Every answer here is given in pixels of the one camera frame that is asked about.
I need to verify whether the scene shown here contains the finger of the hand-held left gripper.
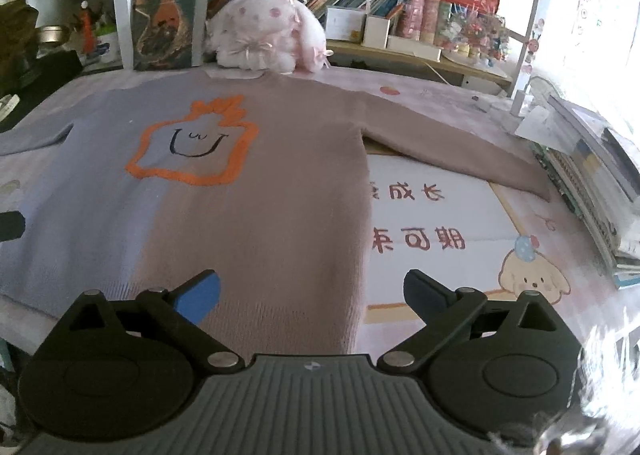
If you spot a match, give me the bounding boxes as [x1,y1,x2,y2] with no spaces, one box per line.
[0,212,26,242]

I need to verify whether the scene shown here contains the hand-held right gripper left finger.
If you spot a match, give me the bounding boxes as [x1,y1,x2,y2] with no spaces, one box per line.
[52,269,246,377]

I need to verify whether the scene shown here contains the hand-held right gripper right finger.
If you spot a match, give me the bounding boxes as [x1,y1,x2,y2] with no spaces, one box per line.
[375,269,576,377]

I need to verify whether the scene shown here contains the blue and pink knit sweater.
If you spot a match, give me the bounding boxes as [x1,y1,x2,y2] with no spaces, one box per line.
[0,68,557,357]

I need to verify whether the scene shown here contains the printed cartoon desk mat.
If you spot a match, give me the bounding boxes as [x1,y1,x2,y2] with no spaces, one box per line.
[0,62,623,378]

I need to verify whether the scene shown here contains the black box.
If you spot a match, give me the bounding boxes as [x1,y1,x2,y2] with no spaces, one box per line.
[0,49,85,103]

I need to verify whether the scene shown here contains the metal bowl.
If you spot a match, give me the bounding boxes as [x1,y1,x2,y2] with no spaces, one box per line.
[35,25,72,47]

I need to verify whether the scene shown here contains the white paper packet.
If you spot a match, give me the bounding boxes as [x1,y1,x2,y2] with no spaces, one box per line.
[514,106,563,142]

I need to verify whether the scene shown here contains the stack of textbooks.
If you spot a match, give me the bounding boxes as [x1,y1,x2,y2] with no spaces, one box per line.
[529,94,640,291]

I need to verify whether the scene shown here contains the red figurine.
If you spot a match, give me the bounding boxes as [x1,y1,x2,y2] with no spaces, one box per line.
[79,0,97,57]

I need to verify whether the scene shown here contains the flat white storage box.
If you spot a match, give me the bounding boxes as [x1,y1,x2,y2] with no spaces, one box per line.
[387,34,444,62]

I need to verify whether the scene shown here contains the dark cover standing book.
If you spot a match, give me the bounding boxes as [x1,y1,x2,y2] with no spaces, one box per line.
[131,0,213,71]

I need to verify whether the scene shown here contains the row of small colourful figurines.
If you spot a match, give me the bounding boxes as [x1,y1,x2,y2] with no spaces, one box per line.
[447,10,512,67]

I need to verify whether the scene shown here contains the pink spotted plush toy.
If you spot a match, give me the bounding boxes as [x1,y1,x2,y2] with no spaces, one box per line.
[204,0,334,74]

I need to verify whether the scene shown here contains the white bookshelf unit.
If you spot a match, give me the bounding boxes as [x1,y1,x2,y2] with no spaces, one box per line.
[110,0,560,97]

